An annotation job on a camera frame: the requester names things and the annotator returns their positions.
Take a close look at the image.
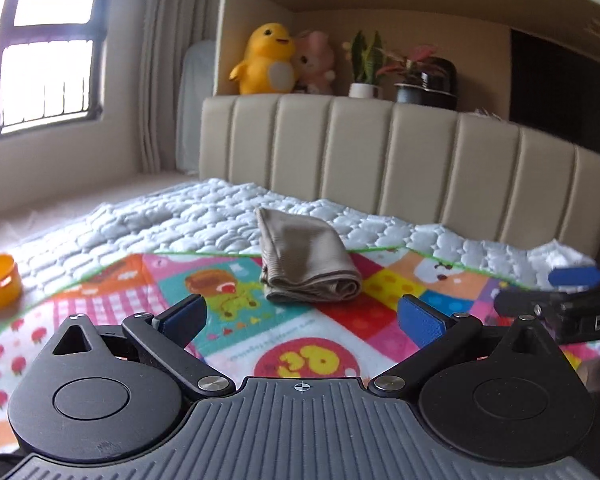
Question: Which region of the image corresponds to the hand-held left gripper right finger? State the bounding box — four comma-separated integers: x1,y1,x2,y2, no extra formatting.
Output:
369,295,557,402

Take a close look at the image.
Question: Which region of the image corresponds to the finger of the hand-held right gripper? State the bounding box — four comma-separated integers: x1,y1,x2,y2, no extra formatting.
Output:
548,266,600,301
494,287,600,319

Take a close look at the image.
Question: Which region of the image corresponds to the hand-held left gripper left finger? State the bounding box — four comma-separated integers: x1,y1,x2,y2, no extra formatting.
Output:
54,293,236,400

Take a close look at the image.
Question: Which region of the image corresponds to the beige ribbed top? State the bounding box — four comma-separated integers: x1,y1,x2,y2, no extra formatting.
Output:
257,206,363,304

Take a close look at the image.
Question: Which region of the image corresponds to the white crumpled cloth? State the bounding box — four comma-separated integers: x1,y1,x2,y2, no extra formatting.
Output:
527,240,597,273

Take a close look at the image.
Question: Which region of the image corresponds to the colourful patchwork quilt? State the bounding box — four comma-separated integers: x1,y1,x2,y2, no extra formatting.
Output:
0,176,598,348

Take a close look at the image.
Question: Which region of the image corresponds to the beige padded headboard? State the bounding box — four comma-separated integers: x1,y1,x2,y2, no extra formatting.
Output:
199,95,600,261

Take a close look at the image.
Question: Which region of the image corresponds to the orange plastic container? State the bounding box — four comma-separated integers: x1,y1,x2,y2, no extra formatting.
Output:
0,254,23,312

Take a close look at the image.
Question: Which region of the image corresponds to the dark wardrobe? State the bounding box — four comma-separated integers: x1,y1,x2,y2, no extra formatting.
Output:
509,27,600,156

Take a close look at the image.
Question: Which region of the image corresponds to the white covered appliance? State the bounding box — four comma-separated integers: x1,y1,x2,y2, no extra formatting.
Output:
176,40,217,177

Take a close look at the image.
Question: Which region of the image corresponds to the pink-leaf plant in dark pot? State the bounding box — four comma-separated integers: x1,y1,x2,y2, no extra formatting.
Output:
377,44,438,106

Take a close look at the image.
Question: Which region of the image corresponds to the black round vase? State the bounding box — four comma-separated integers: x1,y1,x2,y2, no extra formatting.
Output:
420,56,457,110

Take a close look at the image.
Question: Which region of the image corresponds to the snake plant in white pot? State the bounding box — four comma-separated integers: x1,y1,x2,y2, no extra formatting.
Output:
342,30,385,100

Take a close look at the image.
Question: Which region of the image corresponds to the beige curtain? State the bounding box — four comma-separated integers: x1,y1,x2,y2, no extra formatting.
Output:
137,0,226,176

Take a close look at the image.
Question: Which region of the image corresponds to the barred window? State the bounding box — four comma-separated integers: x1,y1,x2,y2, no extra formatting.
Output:
0,0,117,143

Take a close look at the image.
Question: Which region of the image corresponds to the yellow duck plush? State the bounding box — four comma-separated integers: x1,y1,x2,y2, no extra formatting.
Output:
229,22,301,96

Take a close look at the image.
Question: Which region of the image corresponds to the pink plush toy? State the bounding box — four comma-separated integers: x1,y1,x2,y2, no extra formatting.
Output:
292,30,337,96

